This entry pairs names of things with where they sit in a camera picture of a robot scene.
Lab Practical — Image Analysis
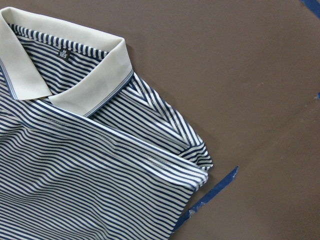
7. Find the blue white striped polo shirt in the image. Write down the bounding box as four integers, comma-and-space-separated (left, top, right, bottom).
0, 7, 213, 240

